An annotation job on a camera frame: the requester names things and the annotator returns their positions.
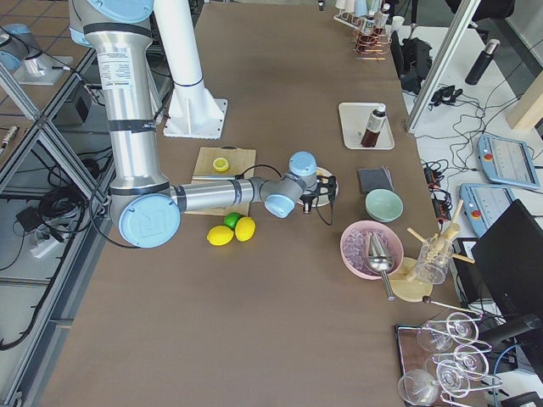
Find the white cup rack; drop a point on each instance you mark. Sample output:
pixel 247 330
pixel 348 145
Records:
pixel 353 12

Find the half lemon on board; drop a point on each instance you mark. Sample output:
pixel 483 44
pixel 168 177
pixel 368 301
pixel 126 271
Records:
pixel 221 164

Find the tea bottle in rack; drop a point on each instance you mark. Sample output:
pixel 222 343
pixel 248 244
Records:
pixel 367 25
pixel 381 17

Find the yellow lemon front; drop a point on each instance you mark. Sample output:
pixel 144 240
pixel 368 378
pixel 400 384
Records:
pixel 220 235

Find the brown tea bottle on tray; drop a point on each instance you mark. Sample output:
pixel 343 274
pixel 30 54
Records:
pixel 374 126

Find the aluminium frame post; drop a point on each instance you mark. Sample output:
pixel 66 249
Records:
pixel 453 36

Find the wooden cutting board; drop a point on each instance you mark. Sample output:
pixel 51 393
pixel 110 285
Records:
pixel 240 160

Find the tea bottle in rack far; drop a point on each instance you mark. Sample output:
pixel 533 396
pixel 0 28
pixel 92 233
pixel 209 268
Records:
pixel 381 17

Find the grey folded cloth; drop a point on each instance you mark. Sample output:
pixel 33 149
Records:
pixel 373 179

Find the cream rabbit tray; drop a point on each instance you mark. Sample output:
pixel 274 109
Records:
pixel 354 118

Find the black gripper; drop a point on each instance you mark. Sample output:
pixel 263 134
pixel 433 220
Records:
pixel 307 202

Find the clear glass mug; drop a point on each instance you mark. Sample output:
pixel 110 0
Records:
pixel 433 261

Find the black thermos bottle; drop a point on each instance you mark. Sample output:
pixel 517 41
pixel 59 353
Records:
pixel 482 62

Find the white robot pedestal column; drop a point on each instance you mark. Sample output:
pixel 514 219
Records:
pixel 193 111

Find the wooden mug tree stand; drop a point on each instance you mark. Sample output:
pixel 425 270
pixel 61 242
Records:
pixel 414 280

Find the tea bottle in rack near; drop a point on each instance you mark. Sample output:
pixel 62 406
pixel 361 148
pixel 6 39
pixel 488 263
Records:
pixel 367 25

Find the mint green bowl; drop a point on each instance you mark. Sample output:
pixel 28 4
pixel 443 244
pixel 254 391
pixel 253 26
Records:
pixel 384 205

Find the yellow lemon rear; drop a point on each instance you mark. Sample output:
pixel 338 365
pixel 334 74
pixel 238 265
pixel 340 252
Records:
pixel 245 229

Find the copper wire bottle rack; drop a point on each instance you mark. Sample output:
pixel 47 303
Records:
pixel 374 46

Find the green lime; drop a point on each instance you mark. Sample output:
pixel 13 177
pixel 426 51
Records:
pixel 231 219

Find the pink bowl with ice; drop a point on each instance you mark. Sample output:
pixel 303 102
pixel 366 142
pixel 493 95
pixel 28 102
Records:
pixel 358 242

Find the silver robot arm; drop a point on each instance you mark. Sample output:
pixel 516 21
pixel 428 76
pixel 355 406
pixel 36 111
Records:
pixel 22 56
pixel 144 205

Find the white round plate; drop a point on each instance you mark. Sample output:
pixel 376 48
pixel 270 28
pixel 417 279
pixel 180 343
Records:
pixel 323 200

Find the wine glass rack tray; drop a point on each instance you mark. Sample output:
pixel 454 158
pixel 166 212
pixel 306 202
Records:
pixel 443 361

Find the knife with black handle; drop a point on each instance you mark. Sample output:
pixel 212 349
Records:
pixel 218 177

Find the black monitor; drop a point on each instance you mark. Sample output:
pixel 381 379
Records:
pixel 509 259

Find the yellow lemon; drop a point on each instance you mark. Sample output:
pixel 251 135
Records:
pixel 245 229
pixel 220 235

